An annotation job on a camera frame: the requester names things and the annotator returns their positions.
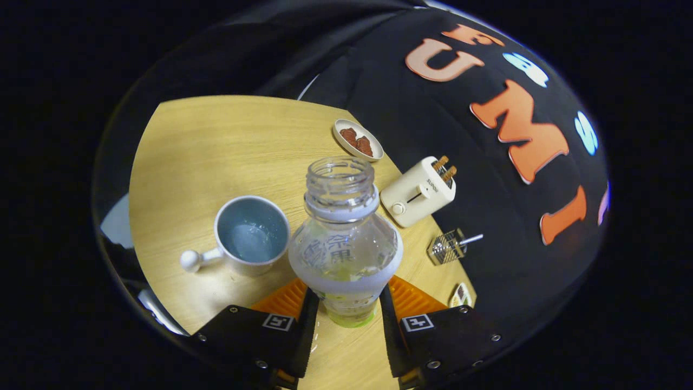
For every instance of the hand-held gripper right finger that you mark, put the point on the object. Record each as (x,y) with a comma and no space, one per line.
(391,336)

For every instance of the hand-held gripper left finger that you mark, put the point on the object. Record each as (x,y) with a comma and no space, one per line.
(308,330)

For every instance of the clear plastic juice bottle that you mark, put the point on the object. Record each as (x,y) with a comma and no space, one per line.
(346,249)

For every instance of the white cup with blue inside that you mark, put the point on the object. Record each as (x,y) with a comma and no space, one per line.
(252,233)

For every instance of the divided dish of beans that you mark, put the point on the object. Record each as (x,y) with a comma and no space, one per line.
(461,296)

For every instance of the pale straw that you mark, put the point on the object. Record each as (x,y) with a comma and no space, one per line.
(472,238)

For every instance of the white toaster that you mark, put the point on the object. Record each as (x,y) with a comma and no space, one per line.
(414,197)

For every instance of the toast slice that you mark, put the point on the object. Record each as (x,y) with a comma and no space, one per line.
(449,173)
(440,162)

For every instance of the red meat piece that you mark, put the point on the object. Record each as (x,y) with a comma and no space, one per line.
(348,136)
(364,146)

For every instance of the small white plate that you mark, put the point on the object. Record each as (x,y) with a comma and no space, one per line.
(341,140)

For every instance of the wooden table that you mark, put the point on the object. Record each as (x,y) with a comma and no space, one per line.
(216,146)

